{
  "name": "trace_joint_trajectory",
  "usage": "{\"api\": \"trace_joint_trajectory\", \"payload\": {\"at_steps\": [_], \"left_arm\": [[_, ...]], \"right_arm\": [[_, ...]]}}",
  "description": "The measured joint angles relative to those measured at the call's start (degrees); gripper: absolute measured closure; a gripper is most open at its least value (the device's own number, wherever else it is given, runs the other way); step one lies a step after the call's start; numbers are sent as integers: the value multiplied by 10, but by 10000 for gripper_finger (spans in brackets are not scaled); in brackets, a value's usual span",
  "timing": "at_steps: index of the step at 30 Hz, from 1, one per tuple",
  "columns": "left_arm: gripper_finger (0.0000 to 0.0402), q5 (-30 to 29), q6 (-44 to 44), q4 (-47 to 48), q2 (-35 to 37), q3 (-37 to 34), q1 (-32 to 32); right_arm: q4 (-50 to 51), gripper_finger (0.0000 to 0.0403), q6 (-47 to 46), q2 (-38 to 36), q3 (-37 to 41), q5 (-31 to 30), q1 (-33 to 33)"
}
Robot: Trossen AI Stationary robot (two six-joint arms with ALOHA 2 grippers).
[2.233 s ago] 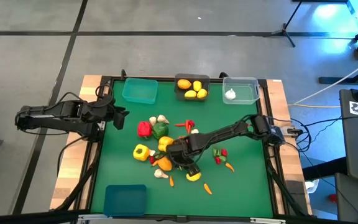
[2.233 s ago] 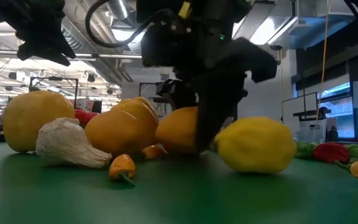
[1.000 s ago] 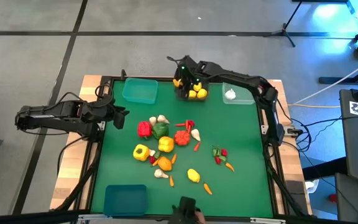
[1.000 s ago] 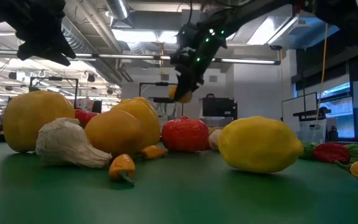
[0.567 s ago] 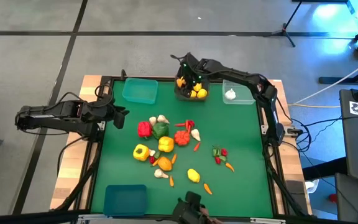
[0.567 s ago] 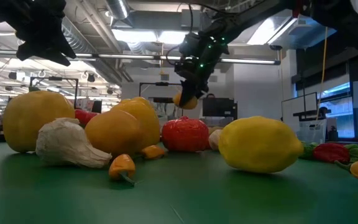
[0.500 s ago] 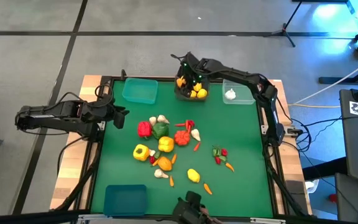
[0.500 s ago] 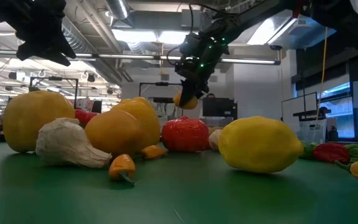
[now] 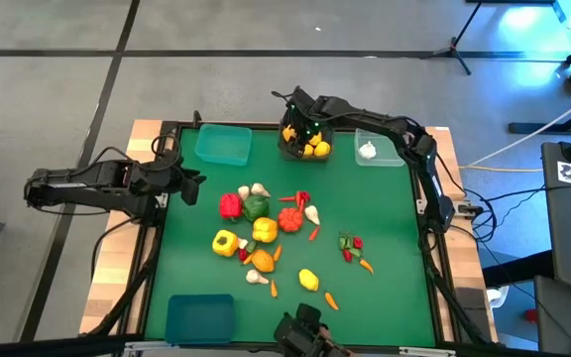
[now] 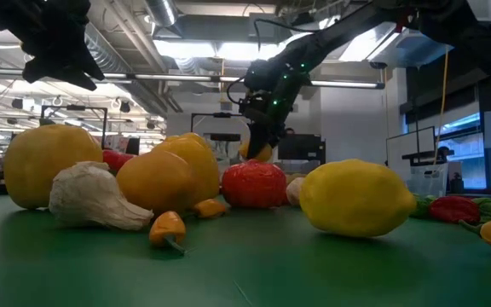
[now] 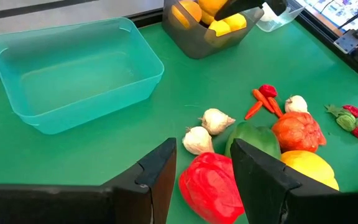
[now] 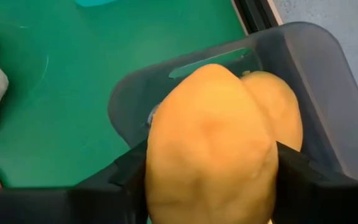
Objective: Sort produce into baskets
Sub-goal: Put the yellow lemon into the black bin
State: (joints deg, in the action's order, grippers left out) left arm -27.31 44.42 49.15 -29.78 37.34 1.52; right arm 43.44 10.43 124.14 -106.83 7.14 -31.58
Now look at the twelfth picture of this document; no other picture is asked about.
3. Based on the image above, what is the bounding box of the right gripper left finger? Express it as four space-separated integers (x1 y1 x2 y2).
0 139 150 224

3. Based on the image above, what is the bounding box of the yellow mango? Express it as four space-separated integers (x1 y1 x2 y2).
144 63 280 224

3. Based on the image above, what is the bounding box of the orange citrus fruit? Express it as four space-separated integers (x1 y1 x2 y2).
240 70 304 153

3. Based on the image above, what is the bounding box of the grey translucent basket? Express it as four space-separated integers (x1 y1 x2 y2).
107 21 358 184

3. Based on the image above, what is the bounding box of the green table mat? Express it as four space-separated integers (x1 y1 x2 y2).
0 0 250 190

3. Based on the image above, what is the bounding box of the teal translucent basket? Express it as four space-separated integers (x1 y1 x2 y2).
75 0 118 8

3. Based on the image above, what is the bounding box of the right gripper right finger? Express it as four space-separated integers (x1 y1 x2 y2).
272 141 358 224

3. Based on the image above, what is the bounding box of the black metal rig frame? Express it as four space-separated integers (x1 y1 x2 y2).
231 0 280 35

